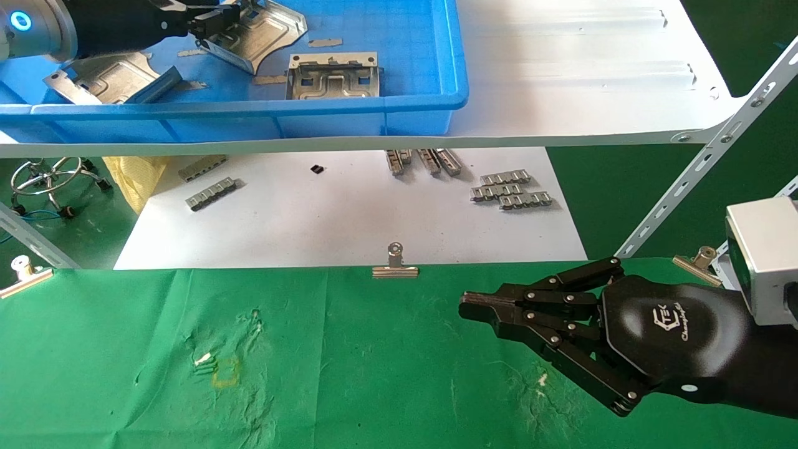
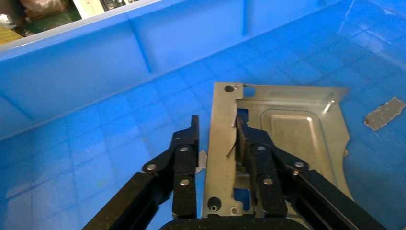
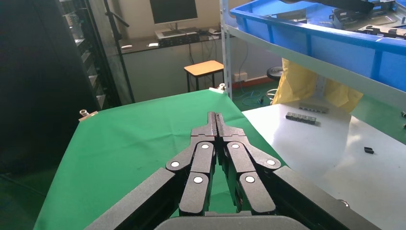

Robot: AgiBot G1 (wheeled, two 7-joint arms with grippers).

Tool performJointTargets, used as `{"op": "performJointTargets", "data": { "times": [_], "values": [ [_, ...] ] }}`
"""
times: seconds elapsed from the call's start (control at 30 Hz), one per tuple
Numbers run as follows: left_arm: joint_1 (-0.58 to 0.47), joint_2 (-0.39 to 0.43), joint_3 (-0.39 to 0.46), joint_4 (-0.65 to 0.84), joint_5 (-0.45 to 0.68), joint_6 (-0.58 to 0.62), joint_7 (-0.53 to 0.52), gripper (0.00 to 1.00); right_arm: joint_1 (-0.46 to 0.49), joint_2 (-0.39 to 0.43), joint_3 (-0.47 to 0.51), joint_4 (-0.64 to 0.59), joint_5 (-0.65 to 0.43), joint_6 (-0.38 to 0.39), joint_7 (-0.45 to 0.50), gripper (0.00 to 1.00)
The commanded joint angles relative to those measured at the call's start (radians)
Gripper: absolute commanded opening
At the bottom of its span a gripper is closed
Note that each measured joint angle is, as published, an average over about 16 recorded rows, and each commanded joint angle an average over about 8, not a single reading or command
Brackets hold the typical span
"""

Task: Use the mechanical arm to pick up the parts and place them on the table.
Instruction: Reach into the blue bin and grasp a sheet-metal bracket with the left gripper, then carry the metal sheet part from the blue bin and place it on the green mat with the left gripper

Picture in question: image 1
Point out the stamped metal bracket part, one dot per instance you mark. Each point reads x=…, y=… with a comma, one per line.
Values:
x=333, y=81
x=262, y=37
x=112, y=81

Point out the yellow plastic bag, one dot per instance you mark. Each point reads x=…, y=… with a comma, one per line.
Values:
x=134, y=181

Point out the silver binder clip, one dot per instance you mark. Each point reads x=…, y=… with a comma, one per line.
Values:
x=25, y=282
x=395, y=270

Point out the brass binder clip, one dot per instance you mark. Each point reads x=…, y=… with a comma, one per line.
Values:
x=695, y=268

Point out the green cloth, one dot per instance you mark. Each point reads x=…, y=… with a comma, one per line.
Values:
x=312, y=374

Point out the chrome stool base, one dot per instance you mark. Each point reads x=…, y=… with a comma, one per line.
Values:
x=103, y=184

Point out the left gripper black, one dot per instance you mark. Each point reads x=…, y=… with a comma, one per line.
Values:
x=118, y=25

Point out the blue plastic bin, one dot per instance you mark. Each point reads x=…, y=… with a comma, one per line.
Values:
x=405, y=62

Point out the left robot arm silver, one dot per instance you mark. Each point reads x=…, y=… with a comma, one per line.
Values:
x=37, y=31

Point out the right wrist camera silver box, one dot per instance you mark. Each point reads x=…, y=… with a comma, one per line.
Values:
x=764, y=255

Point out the small metal clip rail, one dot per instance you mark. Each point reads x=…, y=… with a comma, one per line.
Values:
x=495, y=192
x=394, y=163
x=505, y=178
x=449, y=162
x=202, y=168
x=406, y=156
x=429, y=162
x=527, y=200
x=212, y=193

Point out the white board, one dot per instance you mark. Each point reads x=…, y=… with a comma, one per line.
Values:
x=349, y=212

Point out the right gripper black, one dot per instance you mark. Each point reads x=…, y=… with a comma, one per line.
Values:
x=673, y=337

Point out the brown tape strip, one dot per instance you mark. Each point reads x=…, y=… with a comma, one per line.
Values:
x=190, y=86
x=325, y=43
x=269, y=80

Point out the white metal shelf panel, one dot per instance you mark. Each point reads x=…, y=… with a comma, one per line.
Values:
x=561, y=75

